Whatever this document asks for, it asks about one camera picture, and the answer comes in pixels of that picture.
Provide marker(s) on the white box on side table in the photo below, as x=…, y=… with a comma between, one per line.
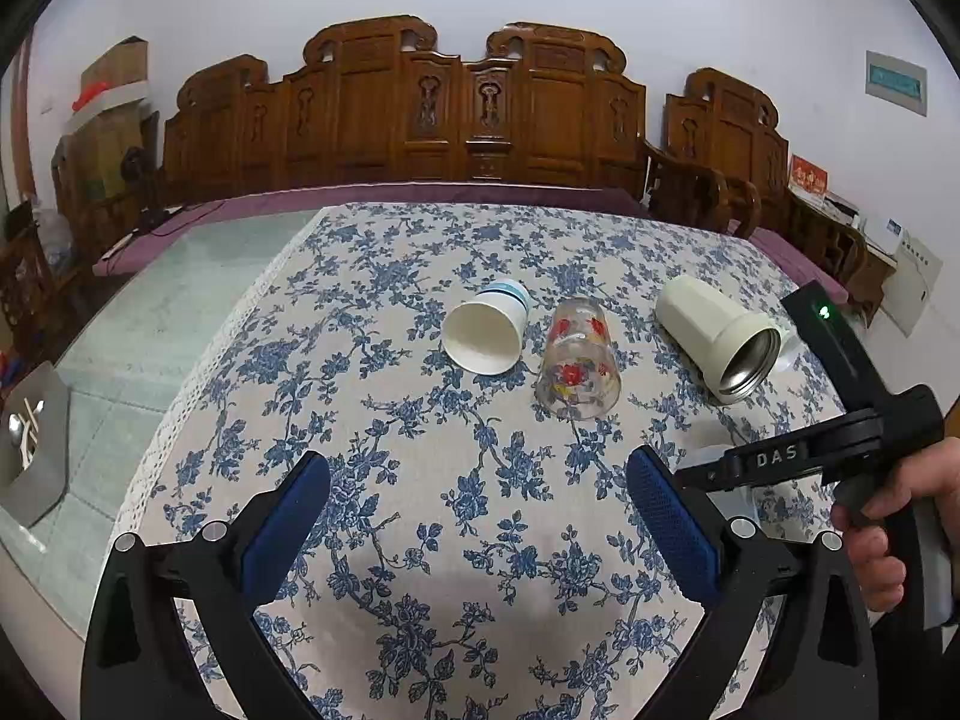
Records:
x=883, y=233

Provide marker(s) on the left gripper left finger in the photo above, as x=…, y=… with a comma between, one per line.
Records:
x=137, y=662

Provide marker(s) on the purple armchair cushion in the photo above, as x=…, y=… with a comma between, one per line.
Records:
x=796, y=265

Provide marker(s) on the cream steel tumbler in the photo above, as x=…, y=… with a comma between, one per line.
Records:
x=734, y=348

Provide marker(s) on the white paper cup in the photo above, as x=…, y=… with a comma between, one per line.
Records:
x=485, y=335

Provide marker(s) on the blue floral tablecloth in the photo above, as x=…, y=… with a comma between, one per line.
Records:
x=479, y=557

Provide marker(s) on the red gift box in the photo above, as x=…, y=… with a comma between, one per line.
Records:
x=808, y=177

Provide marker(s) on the top cardboard box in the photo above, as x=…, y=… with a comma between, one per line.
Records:
x=123, y=64

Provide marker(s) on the grey wall electrical box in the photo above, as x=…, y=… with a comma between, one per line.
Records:
x=898, y=82

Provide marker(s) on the small black fan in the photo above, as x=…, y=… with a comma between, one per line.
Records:
x=135, y=165

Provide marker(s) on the long carved wooden sofa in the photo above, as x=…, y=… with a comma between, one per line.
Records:
x=375, y=101

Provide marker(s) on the metal box on table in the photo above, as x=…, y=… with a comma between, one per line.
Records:
x=34, y=445

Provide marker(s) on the small wooden chair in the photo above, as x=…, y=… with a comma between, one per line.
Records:
x=39, y=307

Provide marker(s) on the wooden side table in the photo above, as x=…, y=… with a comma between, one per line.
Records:
x=842, y=252

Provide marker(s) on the carved wooden armchair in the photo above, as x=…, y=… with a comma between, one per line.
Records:
x=724, y=166

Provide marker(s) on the white wall panel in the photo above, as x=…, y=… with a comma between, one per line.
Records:
x=907, y=291

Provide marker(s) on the floral glass cup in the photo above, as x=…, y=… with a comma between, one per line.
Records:
x=579, y=378

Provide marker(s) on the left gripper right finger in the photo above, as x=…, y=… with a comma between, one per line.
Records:
x=820, y=662

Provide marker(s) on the person's right hand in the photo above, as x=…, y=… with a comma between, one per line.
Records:
x=875, y=537

